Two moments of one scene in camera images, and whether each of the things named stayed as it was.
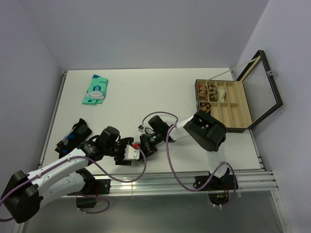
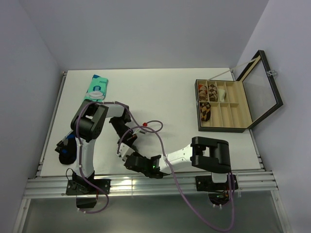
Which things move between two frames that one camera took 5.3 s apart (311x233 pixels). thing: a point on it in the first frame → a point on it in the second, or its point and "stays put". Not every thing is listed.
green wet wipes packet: (96, 91) stays put
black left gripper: (120, 159) → (130, 139)
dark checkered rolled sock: (205, 107) stays put
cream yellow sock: (221, 92) stays put
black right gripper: (146, 147) → (136, 154)
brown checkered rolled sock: (213, 92) stays put
